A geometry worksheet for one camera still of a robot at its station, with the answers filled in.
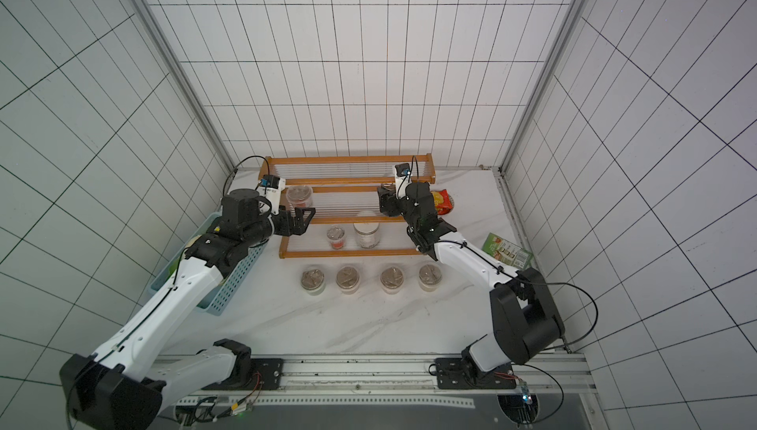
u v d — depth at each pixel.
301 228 0.68
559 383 0.65
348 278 0.85
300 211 0.68
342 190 0.85
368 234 0.90
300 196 0.85
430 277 0.85
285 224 0.67
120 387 0.37
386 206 0.75
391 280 0.83
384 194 0.74
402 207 0.73
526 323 0.43
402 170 0.71
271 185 0.65
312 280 0.83
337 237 0.91
